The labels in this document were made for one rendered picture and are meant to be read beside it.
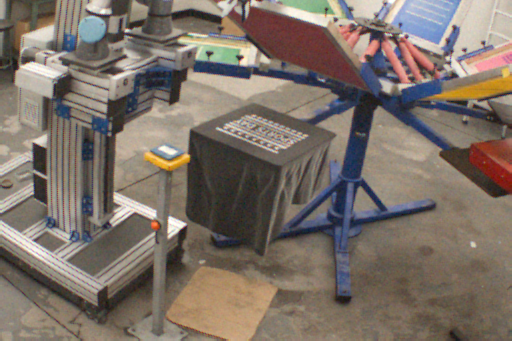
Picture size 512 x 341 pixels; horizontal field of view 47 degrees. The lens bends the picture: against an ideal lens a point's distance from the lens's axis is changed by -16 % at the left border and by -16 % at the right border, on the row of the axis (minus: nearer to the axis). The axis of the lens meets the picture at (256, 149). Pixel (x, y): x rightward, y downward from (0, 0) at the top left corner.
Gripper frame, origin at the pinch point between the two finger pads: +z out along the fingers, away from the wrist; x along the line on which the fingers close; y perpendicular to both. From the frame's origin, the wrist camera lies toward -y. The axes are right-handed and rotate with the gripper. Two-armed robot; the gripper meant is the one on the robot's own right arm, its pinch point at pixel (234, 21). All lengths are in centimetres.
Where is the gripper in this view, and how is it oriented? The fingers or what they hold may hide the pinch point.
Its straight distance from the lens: 249.1
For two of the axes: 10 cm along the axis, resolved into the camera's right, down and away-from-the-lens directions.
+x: -4.8, 0.0, -8.8
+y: -8.3, -3.4, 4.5
